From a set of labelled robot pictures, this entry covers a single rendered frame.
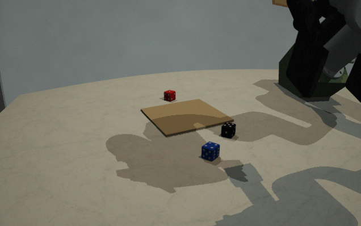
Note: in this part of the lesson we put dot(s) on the red die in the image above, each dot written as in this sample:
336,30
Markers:
169,95

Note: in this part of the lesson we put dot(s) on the blue die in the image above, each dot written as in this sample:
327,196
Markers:
210,151

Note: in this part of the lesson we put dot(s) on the black die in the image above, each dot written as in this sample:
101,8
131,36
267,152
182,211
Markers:
228,130

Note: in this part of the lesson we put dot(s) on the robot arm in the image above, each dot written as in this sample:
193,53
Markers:
343,47

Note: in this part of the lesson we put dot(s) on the tan flat mat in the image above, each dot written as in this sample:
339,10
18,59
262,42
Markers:
187,116

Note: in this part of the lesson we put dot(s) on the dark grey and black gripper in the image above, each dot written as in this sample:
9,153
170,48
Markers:
308,57

